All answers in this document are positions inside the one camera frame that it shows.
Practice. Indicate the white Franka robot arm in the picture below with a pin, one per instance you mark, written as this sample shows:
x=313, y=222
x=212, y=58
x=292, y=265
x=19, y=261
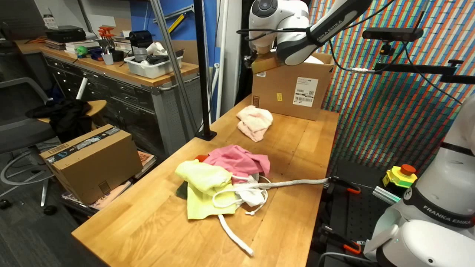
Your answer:
x=269, y=19

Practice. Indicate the black stereo camera bar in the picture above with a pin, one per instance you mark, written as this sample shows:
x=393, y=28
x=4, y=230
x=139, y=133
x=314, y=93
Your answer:
x=391, y=32

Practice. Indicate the white plastic bin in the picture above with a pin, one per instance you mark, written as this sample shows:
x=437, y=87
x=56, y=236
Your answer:
x=149, y=68

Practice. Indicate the orange black clamp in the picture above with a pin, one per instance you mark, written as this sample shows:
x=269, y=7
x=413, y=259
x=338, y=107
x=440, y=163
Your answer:
x=353, y=190
x=353, y=248

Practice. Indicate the green plush leaf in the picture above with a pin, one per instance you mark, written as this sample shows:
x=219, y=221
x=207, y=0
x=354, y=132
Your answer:
x=182, y=190

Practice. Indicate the silver diagonal pole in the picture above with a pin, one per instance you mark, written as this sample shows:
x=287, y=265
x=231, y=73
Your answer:
x=172, y=53

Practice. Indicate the black vertical pole with base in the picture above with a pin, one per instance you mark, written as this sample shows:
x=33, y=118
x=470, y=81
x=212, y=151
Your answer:
x=203, y=74

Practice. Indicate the light pink towel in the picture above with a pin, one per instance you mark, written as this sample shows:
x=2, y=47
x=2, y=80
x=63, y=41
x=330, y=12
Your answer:
x=255, y=121

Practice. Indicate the magenta cloth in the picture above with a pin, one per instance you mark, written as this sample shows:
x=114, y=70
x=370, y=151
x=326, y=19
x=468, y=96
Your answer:
x=238, y=160

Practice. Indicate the yellow green cloth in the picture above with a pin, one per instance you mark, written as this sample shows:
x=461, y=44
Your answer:
x=206, y=182

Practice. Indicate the flat black device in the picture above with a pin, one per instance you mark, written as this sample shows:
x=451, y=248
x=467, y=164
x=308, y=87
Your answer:
x=68, y=34

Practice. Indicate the cardboard box with white label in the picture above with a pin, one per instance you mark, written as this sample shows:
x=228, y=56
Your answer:
x=283, y=93

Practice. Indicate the red orange toy figure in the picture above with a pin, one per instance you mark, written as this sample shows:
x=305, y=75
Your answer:
x=106, y=31

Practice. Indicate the white towel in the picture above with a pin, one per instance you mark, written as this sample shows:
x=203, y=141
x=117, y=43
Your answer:
x=253, y=194

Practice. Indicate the wooden stool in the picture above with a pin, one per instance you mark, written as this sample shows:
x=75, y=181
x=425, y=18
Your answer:
x=97, y=105

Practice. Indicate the red plush tomato toy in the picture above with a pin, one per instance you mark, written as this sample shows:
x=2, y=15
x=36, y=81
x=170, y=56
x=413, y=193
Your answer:
x=203, y=157

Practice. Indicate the wooden top workbench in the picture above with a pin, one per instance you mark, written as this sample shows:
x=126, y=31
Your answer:
x=124, y=104

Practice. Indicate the yellow red emergency stop button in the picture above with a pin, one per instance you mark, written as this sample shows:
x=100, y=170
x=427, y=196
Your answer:
x=399, y=176

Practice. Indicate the grey office chair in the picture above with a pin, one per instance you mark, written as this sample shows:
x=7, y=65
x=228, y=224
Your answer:
x=20, y=133

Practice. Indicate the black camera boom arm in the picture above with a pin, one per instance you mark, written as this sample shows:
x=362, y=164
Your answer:
x=411, y=68

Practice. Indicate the cardboard box with black tape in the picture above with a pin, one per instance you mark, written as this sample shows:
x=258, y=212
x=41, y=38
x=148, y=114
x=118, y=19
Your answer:
x=94, y=167

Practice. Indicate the small green object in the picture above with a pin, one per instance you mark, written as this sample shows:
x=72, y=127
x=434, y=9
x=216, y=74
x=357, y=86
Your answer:
x=81, y=50

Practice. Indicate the black jacket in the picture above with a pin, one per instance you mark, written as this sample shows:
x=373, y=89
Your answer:
x=65, y=118

